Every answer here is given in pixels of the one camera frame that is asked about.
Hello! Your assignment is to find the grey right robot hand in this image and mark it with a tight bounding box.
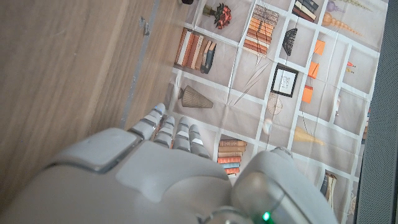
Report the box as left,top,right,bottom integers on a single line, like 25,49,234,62
0,103,340,224

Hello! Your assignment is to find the printed bookshelf backdrop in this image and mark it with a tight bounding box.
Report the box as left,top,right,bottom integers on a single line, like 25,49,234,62
163,0,389,224

